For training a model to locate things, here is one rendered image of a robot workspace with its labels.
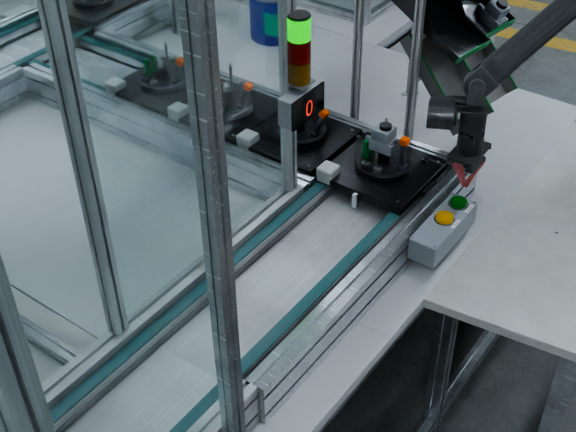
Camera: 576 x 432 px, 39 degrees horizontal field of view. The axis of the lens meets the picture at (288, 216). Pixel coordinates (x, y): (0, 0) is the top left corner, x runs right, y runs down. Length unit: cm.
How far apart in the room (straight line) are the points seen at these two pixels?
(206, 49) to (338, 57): 182
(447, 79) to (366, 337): 78
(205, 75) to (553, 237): 127
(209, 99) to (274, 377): 70
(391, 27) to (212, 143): 200
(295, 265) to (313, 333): 26
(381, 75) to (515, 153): 56
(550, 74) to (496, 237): 267
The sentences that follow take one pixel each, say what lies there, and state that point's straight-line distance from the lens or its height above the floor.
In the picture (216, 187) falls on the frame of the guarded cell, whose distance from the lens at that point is 105.
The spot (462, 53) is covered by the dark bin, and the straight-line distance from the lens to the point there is 207.
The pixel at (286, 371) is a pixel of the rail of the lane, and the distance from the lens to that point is 155.
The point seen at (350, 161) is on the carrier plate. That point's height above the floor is 97.
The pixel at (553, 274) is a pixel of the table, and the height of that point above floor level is 86.
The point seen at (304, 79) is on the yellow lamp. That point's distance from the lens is 175.
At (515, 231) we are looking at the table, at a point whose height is 86.
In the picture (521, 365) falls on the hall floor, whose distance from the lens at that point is 291.
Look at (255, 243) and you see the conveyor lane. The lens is 182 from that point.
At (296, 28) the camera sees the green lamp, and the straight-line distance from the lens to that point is 170.
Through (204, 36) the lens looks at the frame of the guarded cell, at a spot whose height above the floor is 172.
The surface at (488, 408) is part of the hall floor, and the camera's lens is 277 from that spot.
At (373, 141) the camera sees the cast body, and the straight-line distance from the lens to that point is 197.
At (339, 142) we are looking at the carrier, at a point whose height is 97.
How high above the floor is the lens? 213
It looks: 39 degrees down
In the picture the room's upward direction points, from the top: 1 degrees counter-clockwise
